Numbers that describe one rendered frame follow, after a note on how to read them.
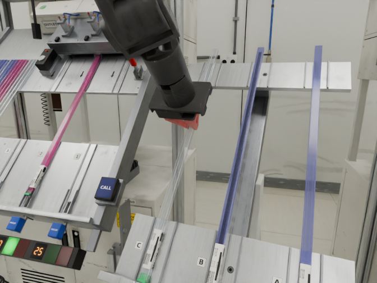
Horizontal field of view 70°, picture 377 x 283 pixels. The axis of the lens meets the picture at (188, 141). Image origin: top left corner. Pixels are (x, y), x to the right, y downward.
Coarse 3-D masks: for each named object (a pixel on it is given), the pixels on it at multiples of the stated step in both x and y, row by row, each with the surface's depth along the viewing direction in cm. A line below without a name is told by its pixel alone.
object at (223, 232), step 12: (252, 72) 56; (252, 84) 55; (252, 96) 53; (252, 108) 53; (240, 132) 50; (240, 144) 48; (240, 156) 47; (240, 168) 46; (228, 192) 44; (228, 204) 43; (228, 216) 42; (228, 228) 42; (216, 240) 41
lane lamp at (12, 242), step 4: (8, 240) 61; (12, 240) 61; (16, 240) 60; (8, 244) 60; (12, 244) 60; (16, 244) 60; (4, 248) 60; (8, 248) 60; (12, 248) 60; (4, 252) 59; (8, 252) 59; (12, 252) 59
